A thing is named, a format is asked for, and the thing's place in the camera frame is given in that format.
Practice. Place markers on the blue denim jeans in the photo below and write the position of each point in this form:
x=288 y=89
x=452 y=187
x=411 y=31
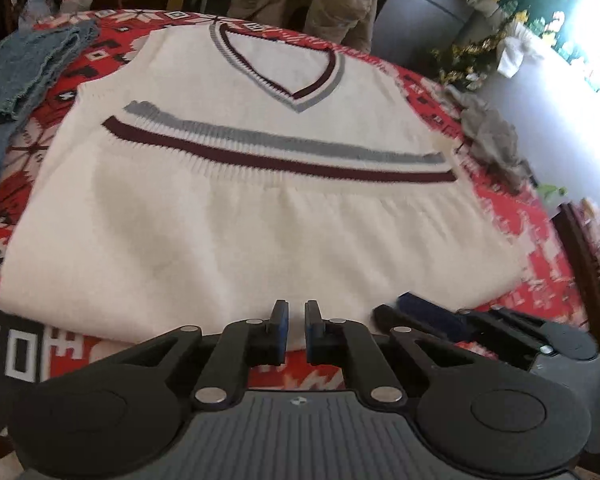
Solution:
x=31 y=61

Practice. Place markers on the silver refrigerator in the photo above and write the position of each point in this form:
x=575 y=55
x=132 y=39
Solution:
x=407 y=31

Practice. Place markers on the white knit v-neck vest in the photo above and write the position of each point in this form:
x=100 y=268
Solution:
x=220 y=171

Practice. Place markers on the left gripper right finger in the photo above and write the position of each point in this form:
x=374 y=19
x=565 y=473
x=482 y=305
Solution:
x=480 y=415

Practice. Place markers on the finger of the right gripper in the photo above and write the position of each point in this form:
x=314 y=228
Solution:
x=507 y=335

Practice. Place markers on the grey crumpled garment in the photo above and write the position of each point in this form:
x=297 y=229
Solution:
x=492 y=140

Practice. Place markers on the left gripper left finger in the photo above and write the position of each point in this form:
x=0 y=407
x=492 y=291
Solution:
x=123 y=412

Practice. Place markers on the small decorated christmas tree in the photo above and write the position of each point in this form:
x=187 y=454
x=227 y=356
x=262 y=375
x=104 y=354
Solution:
x=513 y=38

